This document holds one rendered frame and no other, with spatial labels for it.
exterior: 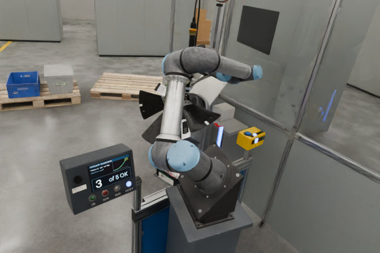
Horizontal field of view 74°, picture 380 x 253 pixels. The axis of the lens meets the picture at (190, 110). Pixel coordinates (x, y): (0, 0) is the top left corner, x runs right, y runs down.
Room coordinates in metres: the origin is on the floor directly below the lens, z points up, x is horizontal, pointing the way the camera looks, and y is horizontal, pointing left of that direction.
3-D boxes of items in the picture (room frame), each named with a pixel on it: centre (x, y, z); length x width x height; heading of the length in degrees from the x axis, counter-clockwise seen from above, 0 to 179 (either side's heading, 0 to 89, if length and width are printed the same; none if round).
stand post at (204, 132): (1.84, -0.13, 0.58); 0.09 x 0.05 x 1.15; 40
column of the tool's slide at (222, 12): (2.21, -0.15, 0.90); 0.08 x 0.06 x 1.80; 75
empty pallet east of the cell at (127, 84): (4.46, 1.19, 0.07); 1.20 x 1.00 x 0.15; 97
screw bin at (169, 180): (1.26, 0.04, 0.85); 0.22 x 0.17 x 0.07; 146
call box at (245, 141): (1.43, -0.42, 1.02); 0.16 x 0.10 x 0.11; 130
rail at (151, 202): (1.18, -0.12, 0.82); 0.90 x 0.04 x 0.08; 130
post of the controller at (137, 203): (0.90, 0.21, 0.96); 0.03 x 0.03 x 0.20; 40
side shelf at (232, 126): (1.96, -0.31, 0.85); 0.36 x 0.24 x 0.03; 40
